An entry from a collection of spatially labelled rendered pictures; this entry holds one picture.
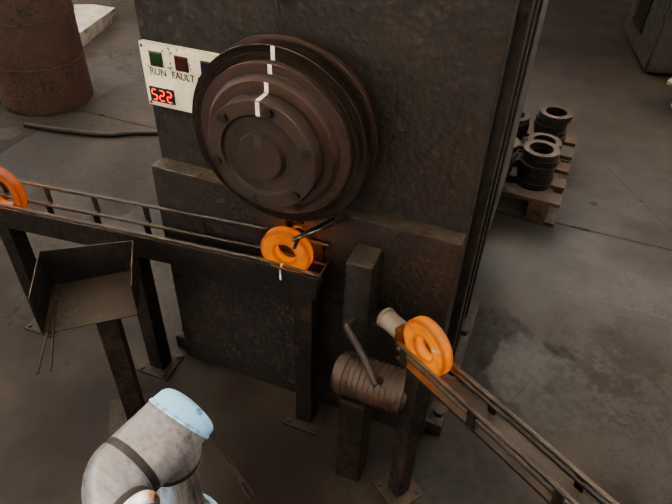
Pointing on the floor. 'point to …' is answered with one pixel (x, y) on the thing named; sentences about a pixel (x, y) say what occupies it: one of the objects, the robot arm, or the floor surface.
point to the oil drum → (41, 58)
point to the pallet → (539, 165)
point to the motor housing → (362, 407)
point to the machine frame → (439, 93)
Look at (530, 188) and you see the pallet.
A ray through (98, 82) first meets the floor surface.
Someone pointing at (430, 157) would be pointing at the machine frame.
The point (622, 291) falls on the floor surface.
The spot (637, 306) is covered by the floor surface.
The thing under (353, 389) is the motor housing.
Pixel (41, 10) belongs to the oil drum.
